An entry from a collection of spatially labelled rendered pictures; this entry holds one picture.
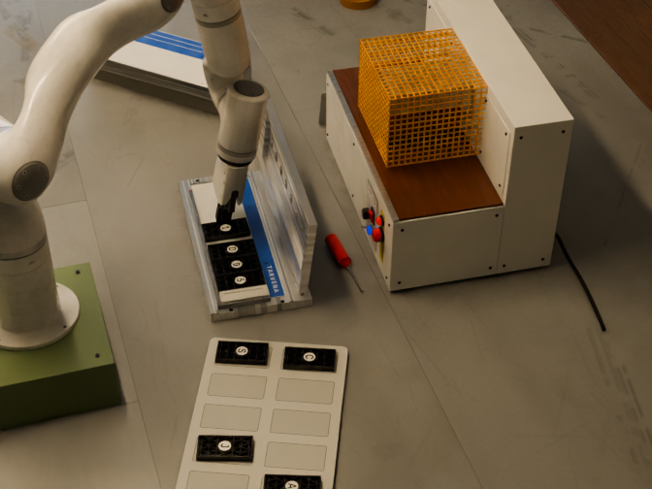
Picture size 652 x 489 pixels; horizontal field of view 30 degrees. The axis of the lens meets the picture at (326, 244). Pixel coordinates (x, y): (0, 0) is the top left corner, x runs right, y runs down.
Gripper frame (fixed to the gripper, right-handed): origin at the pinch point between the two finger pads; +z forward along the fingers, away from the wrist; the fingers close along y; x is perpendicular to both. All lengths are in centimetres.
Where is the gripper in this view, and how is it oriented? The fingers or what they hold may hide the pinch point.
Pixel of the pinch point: (223, 212)
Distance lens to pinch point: 262.1
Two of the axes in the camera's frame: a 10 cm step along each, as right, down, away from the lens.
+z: -2.1, 7.7, 6.0
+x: 9.5, 0.1, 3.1
